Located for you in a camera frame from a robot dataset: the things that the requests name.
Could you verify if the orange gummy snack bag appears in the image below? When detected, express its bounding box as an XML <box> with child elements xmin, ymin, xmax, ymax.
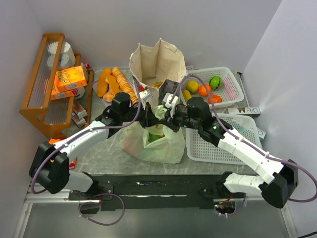
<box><xmin>152</xmin><ymin>80</ymin><xmax>164</xmax><ymax>89</ymax></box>

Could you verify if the green plastic grocery bag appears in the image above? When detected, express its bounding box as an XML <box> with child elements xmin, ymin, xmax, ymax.
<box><xmin>120</xmin><ymin>104</ymin><xmax>186</xmax><ymax>164</ymax></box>

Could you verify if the beige canvas tote bag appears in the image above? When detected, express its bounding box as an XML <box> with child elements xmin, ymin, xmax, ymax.
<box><xmin>129</xmin><ymin>39</ymin><xmax>187</xmax><ymax>107</ymax></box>

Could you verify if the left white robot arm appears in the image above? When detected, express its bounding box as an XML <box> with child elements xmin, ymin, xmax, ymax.
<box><xmin>29</xmin><ymin>91</ymin><xmax>149</xmax><ymax>195</ymax></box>

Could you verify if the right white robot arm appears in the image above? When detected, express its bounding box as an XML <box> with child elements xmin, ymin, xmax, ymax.
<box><xmin>165</xmin><ymin>95</ymin><xmax>298</xmax><ymax>208</ymax></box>

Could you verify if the yellow mango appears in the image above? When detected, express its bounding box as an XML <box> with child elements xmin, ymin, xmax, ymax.
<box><xmin>182</xmin><ymin>89</ymin><xmax>192</xmax><ymax>104</ymax></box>

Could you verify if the round bread bun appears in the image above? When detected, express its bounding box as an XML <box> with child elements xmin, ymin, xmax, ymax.
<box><xmin>103</xmin><ymin>92</ymin><xmax>114</xmax><ymax>103</ymax></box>

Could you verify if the orange fruit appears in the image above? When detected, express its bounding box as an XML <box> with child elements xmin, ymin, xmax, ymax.
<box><xmin>198</xmin><ymin>84</ymin><xmax>212</xmax><ymax>97</ymax></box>

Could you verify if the red tomato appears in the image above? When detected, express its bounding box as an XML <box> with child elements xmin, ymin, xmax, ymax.
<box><xmin>208</xmin><ymin>95</ymin><xmax>222</xmax><ymax>104</ymax></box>

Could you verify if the yellow lemon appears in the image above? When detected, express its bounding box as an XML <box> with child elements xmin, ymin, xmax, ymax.
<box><xmin>186</xmin><ymin>81</ymin><xmax>199</xmax><ymax>94</ymax></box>

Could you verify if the row of round crackers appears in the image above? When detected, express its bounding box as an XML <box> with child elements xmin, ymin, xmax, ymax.
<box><xmin>111</xmin><ymin>67</ymin><xmax>138</xmax><ymax>104</ymax></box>

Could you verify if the long bread loaf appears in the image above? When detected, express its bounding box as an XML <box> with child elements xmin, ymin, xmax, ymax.
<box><xmin>97</xmin><ymin>68</ymin><xmax>111</xmax><ymax>98</ymax></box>

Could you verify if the back white perforated basket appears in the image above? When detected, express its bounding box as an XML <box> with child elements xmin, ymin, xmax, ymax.
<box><xmin>188</xmin><ymin>67</ymin><xmax>244</xmax><ymax>109</ymax></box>

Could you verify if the white perforated basket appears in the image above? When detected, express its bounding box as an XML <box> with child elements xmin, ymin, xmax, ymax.
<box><xmin>188</xmin><ymin>67</ymin><xmax>244</xmax><ymax>109</ymax></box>
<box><xmin>186</xmin><ymin>114</ymin><xmax>262</xmax><ymax>165</ymax></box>

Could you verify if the front white perforated basket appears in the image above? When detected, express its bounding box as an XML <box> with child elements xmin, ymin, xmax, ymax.
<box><xmin>186</xmin><ymin>114</ymin><xmax>262</xmax><ymax>165</ymax></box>

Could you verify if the green watermelon ball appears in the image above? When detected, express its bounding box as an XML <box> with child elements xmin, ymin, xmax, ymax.
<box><xmin>209</xmin><ymin>76</ymin><xmax>223</xmax><ymax>90</ymax></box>

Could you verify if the purple tray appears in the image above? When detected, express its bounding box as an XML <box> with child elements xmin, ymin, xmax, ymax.
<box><xmin>93</xmin><ymin>75</ymin><xmax>120</xmax><ymax>107</ymax></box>

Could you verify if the grey RIO block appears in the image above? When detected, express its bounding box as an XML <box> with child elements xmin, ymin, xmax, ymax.
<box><xmin>227</xmin><ymin>107</ymin><xmax>261</xmax><ymax>115</ymax></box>

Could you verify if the orange cracker box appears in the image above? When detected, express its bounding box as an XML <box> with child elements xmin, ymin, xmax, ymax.
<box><xmin>50</xmin><ymin>86</ymin><xmax>78</xmax><ymax>101</ymax></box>
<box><xmin>54</xmin><ymin>66</ymin><xmax>87</xmax><ymax>92</ymax></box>

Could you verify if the wooden shelf rack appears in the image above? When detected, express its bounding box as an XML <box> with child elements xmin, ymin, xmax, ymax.
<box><xmin>19</xmin><ymin>32</ymin><xmax>95</xmax><ymax>139</ymax></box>

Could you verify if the orange box on floor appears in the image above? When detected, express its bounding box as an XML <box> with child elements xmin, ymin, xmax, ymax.
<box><xmin>49</xmin><ymin>138</ymin><xmax>77</xmax><ymax>170</ymax></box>

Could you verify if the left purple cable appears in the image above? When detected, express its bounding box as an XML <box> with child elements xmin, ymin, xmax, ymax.
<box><xmin>32</xmin><ymin>83</ymin><xmax>126</xmax><ymax>226</ymax></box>

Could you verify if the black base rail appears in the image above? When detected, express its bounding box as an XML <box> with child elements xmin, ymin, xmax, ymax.
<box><xmin>68</xmin><ymin>173</ymin><xmax>248</xmax><ymax>211</ymax></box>

